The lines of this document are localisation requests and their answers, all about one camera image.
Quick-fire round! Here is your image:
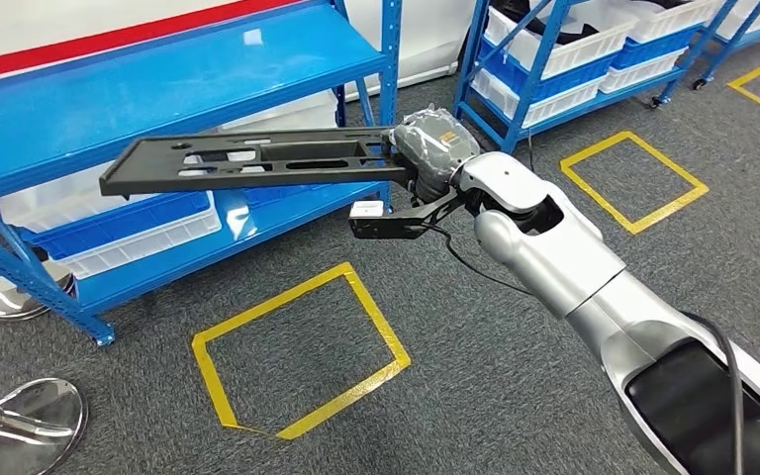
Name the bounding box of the long black plastic part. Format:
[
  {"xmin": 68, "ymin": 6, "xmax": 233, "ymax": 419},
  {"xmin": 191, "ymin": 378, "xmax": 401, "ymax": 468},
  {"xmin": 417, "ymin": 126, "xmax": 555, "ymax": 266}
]
[{"xmin": 99, "ymin": 126, "xmax": 418, "ymax": 200}]

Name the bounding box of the blue wheeled shelf rack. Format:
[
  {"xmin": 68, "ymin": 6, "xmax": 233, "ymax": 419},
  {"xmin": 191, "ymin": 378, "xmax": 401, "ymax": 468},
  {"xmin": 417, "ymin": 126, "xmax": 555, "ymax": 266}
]
[
  {"xmin": 694, "ymin": 0, "xmax": 760, "ymax": 91},
  {"xmin": 451, "ymin": 0, "xmax": 742, "ymax": 155}
]

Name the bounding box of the blue metal shelf rack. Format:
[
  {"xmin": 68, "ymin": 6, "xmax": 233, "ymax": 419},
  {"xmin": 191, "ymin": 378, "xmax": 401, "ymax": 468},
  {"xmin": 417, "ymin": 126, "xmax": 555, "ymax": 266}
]
[{"xmin": 0, "ymin": 0, "xmax": 402, "ymax": 347}]

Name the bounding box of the blue plastic crate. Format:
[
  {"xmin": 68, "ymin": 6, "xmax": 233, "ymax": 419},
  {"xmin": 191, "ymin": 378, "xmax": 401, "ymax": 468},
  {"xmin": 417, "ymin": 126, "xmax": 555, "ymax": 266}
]
[
  {"xmin": 241, "ymin": 185, "xmax": 355, "ymax": 209},
  {"xmin": 613, "ymin": 23, "xmax": 706, "ymax": 70},
  {"xmin": 16, "ymin": 191, "xmax": 214, "ymax": 261},
  {"xmin": 478, "ymin": 39, "xmax": 620, "ymax": 103}
]

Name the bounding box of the white car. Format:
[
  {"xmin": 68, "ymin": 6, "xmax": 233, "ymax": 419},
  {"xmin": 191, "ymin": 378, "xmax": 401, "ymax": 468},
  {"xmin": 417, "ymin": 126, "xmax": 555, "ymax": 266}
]
[{"xmin": 0, "ymin": 0, "xmax": 480, "ymax": 86}]

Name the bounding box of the translucent plastic crate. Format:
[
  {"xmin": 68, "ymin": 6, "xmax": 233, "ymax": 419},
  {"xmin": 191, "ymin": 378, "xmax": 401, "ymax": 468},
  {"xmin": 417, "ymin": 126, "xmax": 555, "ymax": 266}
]
[{"xmin": 0, "ymin": 160, "xmax": 211, "ymax": 234}]

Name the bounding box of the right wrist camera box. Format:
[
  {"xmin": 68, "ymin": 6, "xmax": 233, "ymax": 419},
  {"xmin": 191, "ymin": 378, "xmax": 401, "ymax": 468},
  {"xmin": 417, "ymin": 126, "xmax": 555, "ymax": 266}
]
[{"xmin": 348, "ymin": 190, "xmax": 466, "ymax": 240}]

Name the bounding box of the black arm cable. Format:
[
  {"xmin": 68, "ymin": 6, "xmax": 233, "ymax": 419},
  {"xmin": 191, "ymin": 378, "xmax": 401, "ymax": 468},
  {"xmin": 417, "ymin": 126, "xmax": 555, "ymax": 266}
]
[{"xmin": 422, "ymin": 221, "xmax": 746, "ymax": 475}]

